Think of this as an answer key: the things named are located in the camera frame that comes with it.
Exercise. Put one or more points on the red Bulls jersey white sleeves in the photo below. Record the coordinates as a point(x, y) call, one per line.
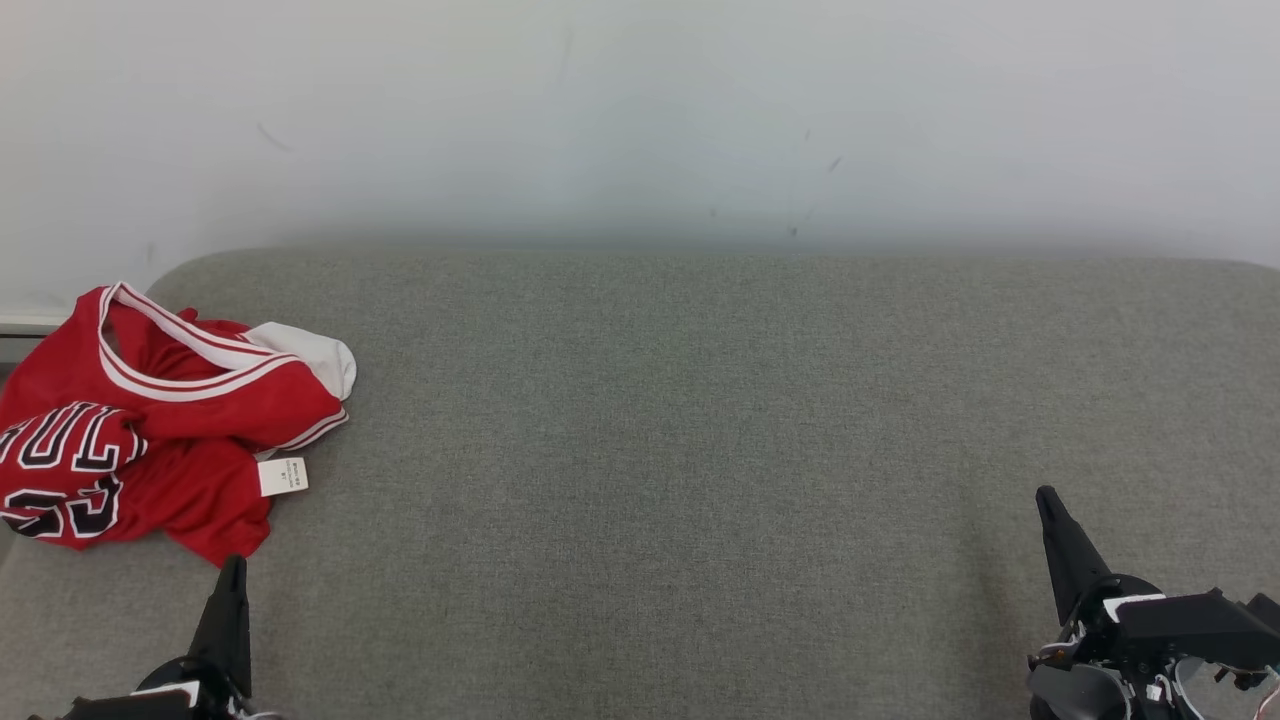
point(200, 400)

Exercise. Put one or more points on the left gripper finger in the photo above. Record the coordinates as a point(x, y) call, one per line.
point(228, 630)

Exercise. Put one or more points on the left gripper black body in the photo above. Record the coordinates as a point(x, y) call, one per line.
point(170, 708)

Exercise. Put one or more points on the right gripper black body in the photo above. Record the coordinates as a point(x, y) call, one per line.
point(1180, 625)

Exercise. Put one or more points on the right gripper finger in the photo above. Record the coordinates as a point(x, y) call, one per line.
point(1072, 560)

